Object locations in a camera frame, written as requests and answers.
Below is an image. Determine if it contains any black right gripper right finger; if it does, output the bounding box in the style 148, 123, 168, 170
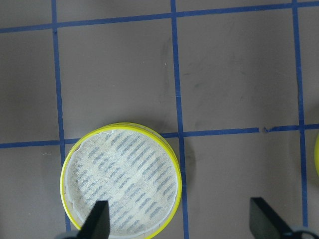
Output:
250, 197, 294, 239

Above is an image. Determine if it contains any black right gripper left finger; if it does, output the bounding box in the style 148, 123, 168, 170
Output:
77, 201, 110, 239

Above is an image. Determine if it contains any yellow rimmed bamboo steamer tray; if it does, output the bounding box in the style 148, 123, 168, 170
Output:
60, 122, 182, 239

